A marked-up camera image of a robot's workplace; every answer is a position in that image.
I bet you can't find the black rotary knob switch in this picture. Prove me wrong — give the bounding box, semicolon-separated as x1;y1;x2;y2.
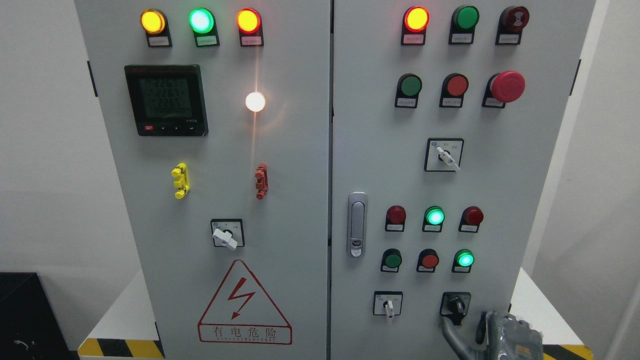
439;291;472;326

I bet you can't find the red terminal connector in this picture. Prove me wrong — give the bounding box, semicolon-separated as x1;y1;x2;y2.
254;162;269;200

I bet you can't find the dark red indicator light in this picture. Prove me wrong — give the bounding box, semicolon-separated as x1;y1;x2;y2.
458;206;485;234
385;205;407;232

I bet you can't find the white glowing indicator light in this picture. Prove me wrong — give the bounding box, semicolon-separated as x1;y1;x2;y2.
245;91;266;113

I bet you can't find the small green push button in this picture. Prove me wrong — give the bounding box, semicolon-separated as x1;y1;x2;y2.
380;248;403;273

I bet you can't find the lit green indicator light middle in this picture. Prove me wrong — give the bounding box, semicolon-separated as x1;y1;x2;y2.
422;206;446;233

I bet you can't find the lit green indicator light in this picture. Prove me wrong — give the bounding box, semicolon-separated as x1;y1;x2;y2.
188;7;220;48
422;206;446;233

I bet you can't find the grey left cabinet door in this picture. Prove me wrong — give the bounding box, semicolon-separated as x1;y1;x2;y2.
75;0;331;360

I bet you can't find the grey cabinet door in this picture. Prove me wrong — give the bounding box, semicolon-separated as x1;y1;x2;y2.
330;0;595;360
75;0;331;360

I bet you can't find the small red push button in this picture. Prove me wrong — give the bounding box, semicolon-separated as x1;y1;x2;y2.
416;248;440;273

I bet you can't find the yellow terminal connector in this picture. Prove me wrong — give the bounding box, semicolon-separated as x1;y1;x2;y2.
171;162;190;199

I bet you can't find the grey right cabinet door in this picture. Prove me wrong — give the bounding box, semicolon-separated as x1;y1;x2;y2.
330;0;595;360

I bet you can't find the red electric hazard warning sticker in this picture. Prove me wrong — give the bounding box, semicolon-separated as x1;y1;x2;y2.
198;259;293;346

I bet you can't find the dark red indicator light right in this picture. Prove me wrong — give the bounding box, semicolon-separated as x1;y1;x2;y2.
458;206;485;234

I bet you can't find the lit green push button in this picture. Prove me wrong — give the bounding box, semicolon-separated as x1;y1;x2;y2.
451;249;475;274

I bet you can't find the black digital power meter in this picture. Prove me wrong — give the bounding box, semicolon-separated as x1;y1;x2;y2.
124;64;209;137

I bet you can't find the lit red-orange indicator light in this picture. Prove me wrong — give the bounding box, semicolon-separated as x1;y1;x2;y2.
237;7;265;47

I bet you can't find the lit red indicator light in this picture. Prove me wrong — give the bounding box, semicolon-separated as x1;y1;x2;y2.
400;6;430;46

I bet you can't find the red emergency stop button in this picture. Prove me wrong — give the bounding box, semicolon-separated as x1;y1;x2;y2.
482;70;526;109

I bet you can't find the dark green indicator light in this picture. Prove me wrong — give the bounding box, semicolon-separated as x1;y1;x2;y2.
448;5;480;45

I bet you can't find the yellow indicator light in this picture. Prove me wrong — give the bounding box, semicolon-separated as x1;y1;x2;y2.
140;8;173;48

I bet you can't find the white platform with hazard stripes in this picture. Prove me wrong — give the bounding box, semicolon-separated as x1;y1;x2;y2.
78;269;594;360

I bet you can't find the dark red buzzer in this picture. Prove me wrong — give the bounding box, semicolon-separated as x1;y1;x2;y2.
494;6;530;46

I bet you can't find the black box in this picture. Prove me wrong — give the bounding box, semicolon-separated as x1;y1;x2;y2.
0;272;73;360

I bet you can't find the silver door lock handle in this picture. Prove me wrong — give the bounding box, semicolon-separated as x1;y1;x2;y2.
347;191;368;258

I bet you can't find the white-handled rotary selector switch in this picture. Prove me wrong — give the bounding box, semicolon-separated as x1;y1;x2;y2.
210;218;245;251

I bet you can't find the white-handled selector switch upper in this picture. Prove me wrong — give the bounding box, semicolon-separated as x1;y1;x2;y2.
423;137;465;173

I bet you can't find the white-handled selector switch lower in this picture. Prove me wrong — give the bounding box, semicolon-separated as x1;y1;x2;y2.
372;291;403;319

